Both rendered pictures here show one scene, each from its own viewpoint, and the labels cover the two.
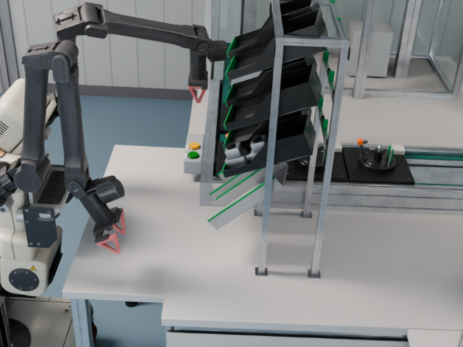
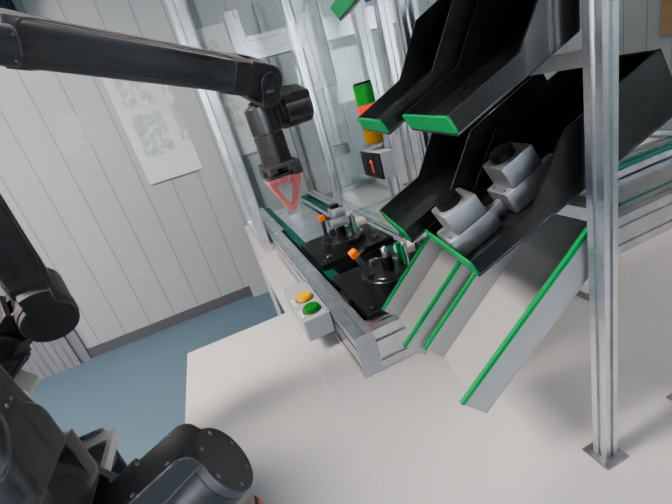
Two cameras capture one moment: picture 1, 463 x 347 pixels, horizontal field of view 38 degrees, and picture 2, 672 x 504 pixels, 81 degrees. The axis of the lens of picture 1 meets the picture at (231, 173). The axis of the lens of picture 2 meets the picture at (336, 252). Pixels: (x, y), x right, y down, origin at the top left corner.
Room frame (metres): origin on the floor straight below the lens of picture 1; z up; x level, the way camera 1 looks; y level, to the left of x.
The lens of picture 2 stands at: (1.36, 0.26, 1.42)
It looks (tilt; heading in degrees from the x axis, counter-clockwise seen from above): 22 degrees down; 346
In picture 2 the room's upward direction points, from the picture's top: 16 degrees counter-clockwise
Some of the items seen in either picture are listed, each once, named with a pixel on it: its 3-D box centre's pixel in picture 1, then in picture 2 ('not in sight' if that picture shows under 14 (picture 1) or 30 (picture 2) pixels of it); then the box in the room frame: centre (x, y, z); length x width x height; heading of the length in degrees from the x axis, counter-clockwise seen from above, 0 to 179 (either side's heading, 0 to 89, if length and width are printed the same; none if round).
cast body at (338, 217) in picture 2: not in sight; (339, 213); (2.53, -0.07, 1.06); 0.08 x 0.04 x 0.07; 90
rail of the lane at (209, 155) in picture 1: (211, 133); (311, 279); (2.46, 0.09, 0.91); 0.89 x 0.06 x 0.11; 0
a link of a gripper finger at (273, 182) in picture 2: (198, 89); (285, 187); (2.15, 0.13, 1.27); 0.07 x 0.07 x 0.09; 0
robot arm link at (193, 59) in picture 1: (199, 54); (265, 119); (2.14, 0.13, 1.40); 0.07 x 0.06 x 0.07; 109
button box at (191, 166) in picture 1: (194, 153); (307, 308); (2.27, 0.15, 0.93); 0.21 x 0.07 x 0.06; 0
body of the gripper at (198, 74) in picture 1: (198, 71); (274, 152); (2.13, 0.13, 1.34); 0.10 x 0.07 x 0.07; 0
